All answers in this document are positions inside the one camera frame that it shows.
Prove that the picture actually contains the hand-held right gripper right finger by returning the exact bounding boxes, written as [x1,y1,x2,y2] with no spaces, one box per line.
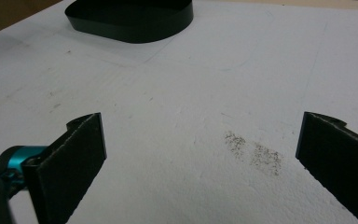
[295,110,358,224]

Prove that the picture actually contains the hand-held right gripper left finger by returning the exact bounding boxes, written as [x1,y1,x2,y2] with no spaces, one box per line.
[21,112,108,224]

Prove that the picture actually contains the black oval tray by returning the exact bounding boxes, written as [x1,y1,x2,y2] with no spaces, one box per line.
[63,0,195,44]

